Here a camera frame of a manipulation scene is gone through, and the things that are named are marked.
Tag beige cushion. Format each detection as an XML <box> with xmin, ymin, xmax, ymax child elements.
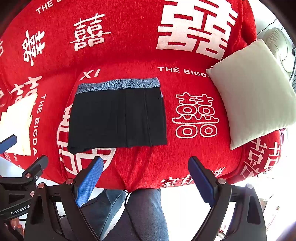
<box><xmin>206</xmin><ymin>39</ymin><xmax>295</xmax><ymax>150</ymax></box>

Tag person's legs in jeans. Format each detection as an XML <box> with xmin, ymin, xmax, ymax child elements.
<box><xmin>81</xmin><ymin>189</ymin><xmax>169</xmax><ymax>241</ymax></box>

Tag red blanket white characters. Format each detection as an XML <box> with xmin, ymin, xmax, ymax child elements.
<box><xmin>1</xmin><ymin>1</ymin><xmax>281</xmax><ymax>192</ymax></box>

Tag black pants patterned waistband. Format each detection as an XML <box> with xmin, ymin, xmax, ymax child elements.
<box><xmin>67</xmin><ymin>77</ymin><xmax>167</xmax><ymax>154</ymax></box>

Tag grey leather armchair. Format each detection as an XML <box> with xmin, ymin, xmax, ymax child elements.
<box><xmin>262</xmin><ymin>28</ymin><xmax>295</xmax><ymax>84</ymax></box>

